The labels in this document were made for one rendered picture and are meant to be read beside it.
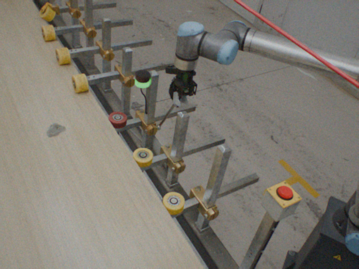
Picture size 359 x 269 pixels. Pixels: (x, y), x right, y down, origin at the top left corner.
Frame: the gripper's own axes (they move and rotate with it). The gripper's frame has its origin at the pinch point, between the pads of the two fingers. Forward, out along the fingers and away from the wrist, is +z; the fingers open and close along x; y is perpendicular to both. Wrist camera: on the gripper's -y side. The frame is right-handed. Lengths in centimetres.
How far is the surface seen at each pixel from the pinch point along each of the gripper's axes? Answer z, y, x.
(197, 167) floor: 101, -38, 53
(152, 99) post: 0.4, -7.1, -7.9
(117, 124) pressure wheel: 11.2, -9.3, -22.8
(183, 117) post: -8.9, 18.0, -8.8
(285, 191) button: -21, 68, -8
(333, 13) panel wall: 39, -114, 254
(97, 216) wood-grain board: 12, 32, -48
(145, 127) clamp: 16.2, -7.6, -10.2
